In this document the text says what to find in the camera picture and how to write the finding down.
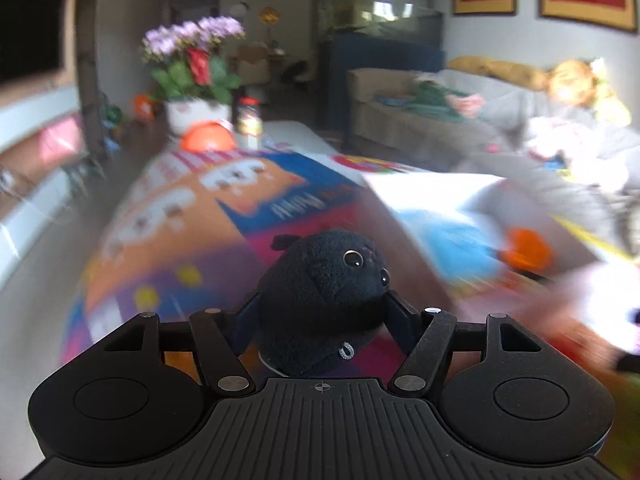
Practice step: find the pink cardboard box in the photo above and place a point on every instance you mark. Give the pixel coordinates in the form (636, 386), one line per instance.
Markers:
(483, 197)

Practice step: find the green clothes on sofa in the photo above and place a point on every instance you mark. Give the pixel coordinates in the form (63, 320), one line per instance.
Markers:
(431, 101)

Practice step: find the dining chair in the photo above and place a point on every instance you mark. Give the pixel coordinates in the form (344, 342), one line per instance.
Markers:
(252, 65)

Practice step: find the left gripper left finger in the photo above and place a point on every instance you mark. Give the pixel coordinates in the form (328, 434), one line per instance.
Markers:
(220, 338)

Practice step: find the round wall clock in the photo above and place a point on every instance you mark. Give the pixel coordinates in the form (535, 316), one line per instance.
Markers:
(239, 10)

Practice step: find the orange round bowl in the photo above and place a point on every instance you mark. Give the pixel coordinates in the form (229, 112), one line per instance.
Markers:
(208, 137)

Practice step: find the white tv shelf unit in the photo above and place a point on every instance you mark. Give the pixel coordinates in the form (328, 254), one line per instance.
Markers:
(32, 192)

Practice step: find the glass fish tank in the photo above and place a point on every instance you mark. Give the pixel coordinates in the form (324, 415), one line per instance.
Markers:
(383, 19)

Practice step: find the colourful cartoon play mat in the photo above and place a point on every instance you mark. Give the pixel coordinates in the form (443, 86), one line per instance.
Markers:
(542, 384)

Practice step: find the yellow cushion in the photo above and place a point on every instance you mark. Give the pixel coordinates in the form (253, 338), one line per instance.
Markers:
(520, 75)

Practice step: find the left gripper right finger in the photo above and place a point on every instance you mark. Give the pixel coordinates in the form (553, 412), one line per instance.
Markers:
(425, 338)

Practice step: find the pink plush on sofa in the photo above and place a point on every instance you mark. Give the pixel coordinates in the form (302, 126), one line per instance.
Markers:
(466, 106)

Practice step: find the potted pink orchid plant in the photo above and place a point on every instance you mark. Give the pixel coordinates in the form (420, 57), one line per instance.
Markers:
(194, 82)

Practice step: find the glass jar red lid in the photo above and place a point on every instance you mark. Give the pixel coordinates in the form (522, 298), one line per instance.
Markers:
(249, 122)

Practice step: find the pink gift bag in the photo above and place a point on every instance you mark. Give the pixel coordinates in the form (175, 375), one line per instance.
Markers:
(61, 140)

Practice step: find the black plush toy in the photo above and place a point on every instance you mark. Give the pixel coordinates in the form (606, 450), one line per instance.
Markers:
(320, 302)

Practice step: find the orange plastic toy piece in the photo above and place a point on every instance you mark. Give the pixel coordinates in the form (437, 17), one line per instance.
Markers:
(525, 251)

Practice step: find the blue white wipes pack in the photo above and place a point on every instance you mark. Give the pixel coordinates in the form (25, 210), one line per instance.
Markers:
(457, 247)

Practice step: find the grey covered sofa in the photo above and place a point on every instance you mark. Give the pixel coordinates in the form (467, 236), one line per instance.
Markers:
(578, 169)

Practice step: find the black television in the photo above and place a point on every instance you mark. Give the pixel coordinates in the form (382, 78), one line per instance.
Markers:
(31, 38)

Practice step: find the yellow plush doll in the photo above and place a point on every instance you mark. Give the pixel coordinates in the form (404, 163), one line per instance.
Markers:
(588, 85)

